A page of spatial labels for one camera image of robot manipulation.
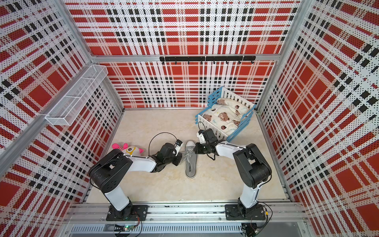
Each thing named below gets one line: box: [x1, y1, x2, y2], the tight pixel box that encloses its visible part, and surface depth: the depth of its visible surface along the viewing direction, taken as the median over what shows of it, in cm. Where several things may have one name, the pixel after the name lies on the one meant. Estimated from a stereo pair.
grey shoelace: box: [179, 148, 194, 171], surface depth 90 cm
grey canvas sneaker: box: [184, 140, 198, 179], surface depth 90 cm
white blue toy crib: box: [194, 86, 257, 143], surface depth 105 cm
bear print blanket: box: [202, 97, 250, 134], surface depth 105 cm
